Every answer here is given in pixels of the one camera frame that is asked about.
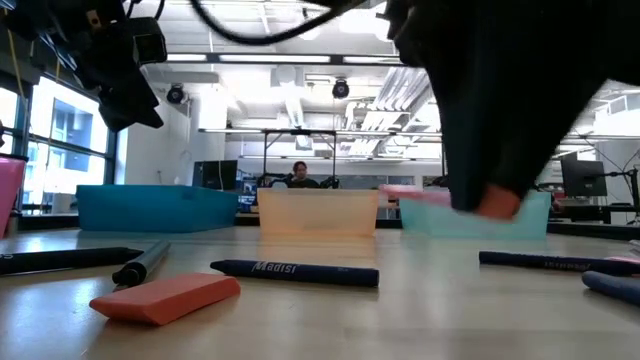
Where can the blue plastic bin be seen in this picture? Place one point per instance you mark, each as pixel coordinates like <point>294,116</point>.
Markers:
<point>150,210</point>

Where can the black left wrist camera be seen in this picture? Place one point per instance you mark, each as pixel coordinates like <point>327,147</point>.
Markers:
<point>150,42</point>

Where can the light teal translucent bin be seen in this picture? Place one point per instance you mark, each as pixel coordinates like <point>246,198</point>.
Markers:
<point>430,225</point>

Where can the orange translucent plastic bin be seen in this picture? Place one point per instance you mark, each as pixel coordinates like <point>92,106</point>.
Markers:
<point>315,215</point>

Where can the black background robot arm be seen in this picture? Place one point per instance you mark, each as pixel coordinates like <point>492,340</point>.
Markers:
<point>330,182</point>
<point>272,180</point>

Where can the red plastic bin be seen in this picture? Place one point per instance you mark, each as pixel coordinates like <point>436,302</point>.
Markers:
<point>10,195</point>

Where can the person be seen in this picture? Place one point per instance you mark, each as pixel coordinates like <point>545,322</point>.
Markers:
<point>300,172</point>

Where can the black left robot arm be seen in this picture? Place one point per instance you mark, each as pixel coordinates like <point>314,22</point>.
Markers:
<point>40,15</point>

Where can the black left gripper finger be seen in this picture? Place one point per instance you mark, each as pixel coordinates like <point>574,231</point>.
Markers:
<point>127,107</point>

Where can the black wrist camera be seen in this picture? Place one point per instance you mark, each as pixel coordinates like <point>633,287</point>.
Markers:
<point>405,25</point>
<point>150,42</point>

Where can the black pen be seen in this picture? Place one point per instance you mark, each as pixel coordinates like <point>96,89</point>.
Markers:
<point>65,260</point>
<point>145,262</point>

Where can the large window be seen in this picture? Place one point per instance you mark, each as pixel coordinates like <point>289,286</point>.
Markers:
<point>70,125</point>

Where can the dark blue crayon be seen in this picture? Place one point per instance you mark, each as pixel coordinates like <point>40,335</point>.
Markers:
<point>615,287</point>
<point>300,272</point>
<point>540,261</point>

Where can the long overhead light bar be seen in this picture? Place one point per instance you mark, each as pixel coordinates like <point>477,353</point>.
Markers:
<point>275,58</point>

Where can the black computer monitor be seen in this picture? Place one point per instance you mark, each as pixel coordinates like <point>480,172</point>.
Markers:
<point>582,177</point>
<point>215,175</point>

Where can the black metal workstation frame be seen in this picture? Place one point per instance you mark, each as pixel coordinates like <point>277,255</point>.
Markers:
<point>300,132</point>

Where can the round black ceiling fixture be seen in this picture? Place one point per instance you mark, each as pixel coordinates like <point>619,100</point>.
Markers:
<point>340,89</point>
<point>175,94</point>

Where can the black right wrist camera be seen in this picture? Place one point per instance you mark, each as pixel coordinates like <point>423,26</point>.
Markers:
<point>405,25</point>

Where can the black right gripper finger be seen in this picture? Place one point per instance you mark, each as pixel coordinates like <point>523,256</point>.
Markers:
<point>490,140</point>

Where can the orange eraser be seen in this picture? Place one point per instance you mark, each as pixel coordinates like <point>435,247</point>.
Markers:
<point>160,297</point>

